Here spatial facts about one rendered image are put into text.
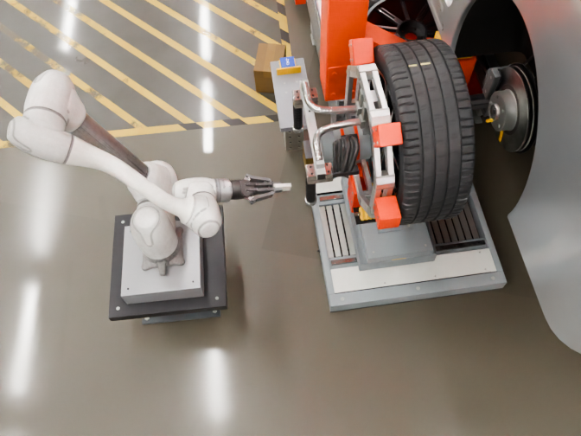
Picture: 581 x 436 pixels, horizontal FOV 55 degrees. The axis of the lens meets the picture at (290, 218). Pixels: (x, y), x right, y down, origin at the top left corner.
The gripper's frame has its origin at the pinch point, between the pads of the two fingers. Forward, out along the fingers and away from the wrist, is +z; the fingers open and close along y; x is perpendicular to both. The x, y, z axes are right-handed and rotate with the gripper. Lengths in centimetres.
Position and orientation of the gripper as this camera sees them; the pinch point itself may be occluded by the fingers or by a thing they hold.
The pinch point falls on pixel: (281, 187)
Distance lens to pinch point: 217.4
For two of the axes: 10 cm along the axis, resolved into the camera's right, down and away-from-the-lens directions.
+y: -2.1, -8.5, 4.8
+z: 9.5, -0.7, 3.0
